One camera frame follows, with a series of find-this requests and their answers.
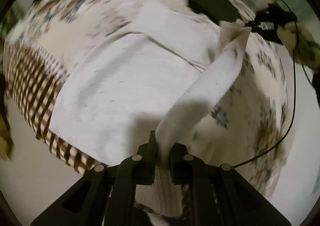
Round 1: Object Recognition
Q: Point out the white knit sweater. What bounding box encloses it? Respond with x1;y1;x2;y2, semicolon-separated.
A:
49;2;251;217

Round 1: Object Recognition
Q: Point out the gloved right hand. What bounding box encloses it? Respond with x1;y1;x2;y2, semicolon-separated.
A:
277;22;319;73

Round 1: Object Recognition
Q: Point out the folded dark green garment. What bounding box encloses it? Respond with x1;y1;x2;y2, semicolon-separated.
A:
188;0;242;24

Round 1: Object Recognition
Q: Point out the floral bed sheet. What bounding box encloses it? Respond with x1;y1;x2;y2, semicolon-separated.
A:
3;0;290;197

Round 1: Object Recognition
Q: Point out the black cable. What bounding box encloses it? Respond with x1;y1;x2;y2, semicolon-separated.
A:
232;0;316;169

